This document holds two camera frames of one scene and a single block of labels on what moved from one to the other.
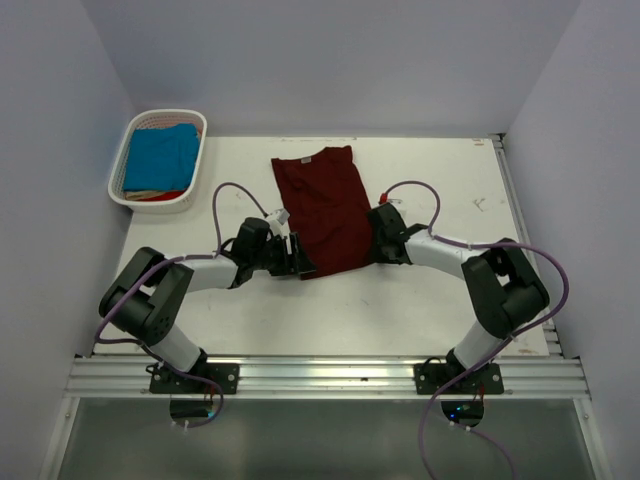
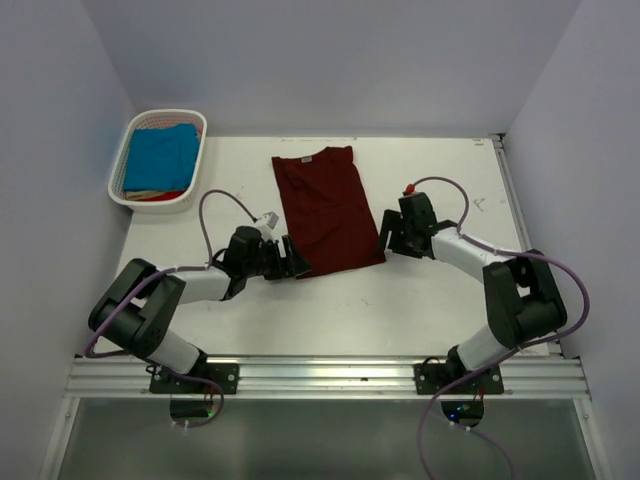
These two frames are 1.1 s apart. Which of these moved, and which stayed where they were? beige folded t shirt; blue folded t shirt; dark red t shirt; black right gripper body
Moved: black right gripper body
Stayed: blue folded t shirt; dark red t shirt; beige folded t shirt
